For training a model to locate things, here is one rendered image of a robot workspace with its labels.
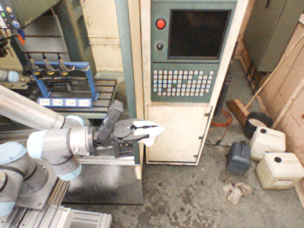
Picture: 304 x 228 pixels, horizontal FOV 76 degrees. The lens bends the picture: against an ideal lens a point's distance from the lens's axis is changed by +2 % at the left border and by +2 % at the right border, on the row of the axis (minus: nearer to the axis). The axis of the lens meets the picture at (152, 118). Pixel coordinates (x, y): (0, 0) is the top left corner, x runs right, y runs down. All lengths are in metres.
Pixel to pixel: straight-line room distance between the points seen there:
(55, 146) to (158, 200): 1.69
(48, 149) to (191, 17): 0.98
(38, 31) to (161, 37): 1.35
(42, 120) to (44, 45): 1.67
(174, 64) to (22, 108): 0.92
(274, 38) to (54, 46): 2.51
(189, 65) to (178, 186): 1.36
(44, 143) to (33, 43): 1.85
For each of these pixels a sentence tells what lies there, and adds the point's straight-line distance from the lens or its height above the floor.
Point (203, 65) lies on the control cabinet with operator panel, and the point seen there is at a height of 1.35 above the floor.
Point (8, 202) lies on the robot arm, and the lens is 0.84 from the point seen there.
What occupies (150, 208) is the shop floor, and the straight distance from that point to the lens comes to 2.12.
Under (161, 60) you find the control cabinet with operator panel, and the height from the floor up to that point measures 1.38.
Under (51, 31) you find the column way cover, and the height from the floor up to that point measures 1.29.
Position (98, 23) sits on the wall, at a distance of 2.44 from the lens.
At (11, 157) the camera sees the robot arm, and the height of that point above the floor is 1.39.
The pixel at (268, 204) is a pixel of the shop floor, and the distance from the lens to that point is 2.43.
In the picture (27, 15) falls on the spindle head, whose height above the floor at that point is 1.58.
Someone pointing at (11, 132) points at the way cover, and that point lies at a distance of 2.05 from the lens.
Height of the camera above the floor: 1.98
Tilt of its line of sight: 45 degrees down
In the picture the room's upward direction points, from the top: straight up
